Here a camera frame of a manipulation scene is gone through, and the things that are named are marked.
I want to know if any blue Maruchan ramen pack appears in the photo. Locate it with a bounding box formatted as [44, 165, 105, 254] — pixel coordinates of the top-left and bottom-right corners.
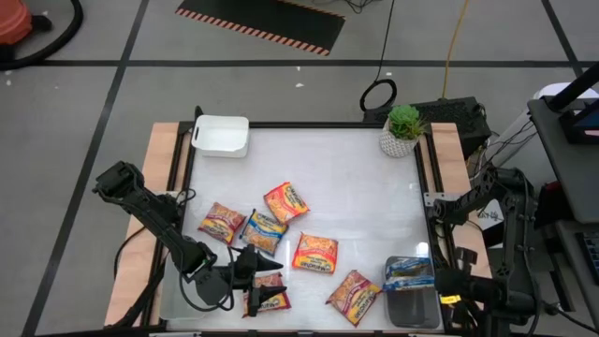
[240, 209, 290, 257]
[382, 271, 437, 292]
[384, 255, 434, 278]

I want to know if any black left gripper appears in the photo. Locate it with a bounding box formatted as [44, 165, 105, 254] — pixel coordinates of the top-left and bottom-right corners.
[185, 242, 288, 318]

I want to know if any black hazard-striped floor mat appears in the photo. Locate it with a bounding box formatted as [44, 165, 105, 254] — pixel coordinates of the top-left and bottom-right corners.
[175, 0, 346, 57]

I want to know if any clear plastic bin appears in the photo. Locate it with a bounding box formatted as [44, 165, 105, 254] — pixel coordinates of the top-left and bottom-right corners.
[159, 248, 221, 322]

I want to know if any black computer case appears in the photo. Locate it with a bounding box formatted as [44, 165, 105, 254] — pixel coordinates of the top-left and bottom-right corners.
[362, 95, 493, 158]

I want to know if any dark keyboard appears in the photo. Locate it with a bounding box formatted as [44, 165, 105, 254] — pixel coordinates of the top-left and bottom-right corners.
[575, 231, 599, 286]

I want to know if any black metal table frame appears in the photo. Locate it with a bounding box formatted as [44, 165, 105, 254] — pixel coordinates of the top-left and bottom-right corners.
[144, 106, 469, 337]

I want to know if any dark grey plastic bin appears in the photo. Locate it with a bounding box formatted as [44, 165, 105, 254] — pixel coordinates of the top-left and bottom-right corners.
[383, 255, 444, 330]

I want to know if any dark screen on desk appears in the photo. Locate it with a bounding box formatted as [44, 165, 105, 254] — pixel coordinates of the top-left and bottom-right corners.
[557, 97, 599, 145]

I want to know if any black vacuum hose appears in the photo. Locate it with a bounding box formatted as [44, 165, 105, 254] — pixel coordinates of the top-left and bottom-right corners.
[0, 0, 84, 71]

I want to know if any yellow hanging cable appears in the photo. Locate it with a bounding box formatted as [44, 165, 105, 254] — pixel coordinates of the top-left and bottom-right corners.
[441, 0, 470, 100]

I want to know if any white round object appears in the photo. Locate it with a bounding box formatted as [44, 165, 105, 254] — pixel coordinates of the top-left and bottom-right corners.
[533, 81, 599, 102]

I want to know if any white paper sheet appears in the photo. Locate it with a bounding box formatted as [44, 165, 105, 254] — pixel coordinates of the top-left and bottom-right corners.
[476, 199, 506, 231]

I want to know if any orange Maruchan ramen pack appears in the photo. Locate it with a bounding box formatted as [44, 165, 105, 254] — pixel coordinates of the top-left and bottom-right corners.
[262, 181, 311, 226]
[291, 232, 340, 275]

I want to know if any black diagonal post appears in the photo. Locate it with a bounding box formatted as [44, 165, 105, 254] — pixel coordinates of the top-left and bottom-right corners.
[545, 60, 599, 113]

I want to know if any white plastic bin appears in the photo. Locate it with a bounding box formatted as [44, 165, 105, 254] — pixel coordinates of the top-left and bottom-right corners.
[190, 114, 251, 159]

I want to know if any green plant in white pot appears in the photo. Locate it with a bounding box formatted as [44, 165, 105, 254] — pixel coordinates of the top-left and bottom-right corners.
[379, 104, 427, 159]

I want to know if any light wooden side board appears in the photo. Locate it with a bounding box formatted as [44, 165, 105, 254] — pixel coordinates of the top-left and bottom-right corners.
[105, 122, 193, 327]
[428, 122, 504, 329]

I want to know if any orange shop vacuum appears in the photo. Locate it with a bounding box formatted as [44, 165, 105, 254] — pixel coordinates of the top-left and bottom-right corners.
[0, 0, 53, 48]

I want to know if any grey desk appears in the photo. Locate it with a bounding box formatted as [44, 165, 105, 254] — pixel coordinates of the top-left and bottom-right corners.
[527, 97, 599, 226]

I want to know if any red Maruchan ramen pack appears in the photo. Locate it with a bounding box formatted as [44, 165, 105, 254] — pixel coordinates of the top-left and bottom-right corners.
[197, 201, 248, 246]
[326, 269, 384, 328]
[241, 271, 293, 319]

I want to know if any black hanging cable with coil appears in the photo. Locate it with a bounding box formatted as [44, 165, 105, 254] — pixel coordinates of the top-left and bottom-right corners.
[358, 0, 399, 113]

